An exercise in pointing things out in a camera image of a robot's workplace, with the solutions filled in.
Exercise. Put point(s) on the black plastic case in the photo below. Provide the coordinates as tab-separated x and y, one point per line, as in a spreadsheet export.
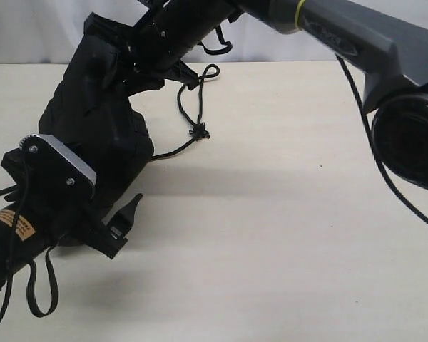
98	122

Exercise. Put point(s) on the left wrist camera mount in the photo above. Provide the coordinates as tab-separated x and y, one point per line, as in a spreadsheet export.
58	168

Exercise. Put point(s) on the white curtain backdrop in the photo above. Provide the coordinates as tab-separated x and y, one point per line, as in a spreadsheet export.
50	31

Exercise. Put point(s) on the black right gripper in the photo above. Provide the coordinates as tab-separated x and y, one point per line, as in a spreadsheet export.
159	39

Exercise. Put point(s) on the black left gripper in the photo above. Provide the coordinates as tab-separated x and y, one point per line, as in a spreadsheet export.
55	216

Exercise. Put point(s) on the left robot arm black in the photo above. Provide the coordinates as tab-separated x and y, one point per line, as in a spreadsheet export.
19	246

